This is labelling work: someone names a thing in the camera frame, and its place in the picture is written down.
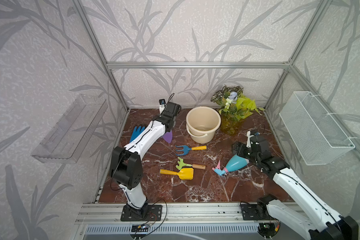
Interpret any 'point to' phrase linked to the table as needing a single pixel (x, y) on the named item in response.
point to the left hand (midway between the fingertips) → (166, 117)
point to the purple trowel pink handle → (168, 136)
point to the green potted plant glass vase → (235, 106)
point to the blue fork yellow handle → (186, 148)
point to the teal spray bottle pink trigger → (235, 163)
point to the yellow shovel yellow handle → (185, 173)
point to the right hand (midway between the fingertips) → (236, 145)
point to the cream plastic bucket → (202, 122)
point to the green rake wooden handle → (182, 165)
